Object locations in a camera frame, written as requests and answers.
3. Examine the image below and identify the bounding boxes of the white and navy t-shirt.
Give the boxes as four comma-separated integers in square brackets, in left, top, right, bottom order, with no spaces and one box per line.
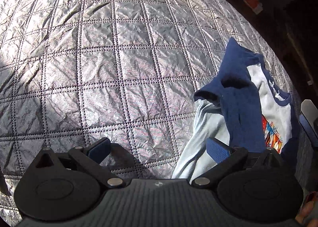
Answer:
[173,38,300,181]

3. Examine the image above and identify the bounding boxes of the person's hand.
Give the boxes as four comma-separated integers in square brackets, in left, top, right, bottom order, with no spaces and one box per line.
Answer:
[295,191,317,227]

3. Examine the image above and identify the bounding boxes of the silver quilted bedspread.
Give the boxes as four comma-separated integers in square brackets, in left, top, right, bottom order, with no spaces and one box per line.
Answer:
[1,0,301,226]

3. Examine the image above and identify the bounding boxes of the orange and white box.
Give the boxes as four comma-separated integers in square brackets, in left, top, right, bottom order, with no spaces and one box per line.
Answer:
[243,0,263,14]

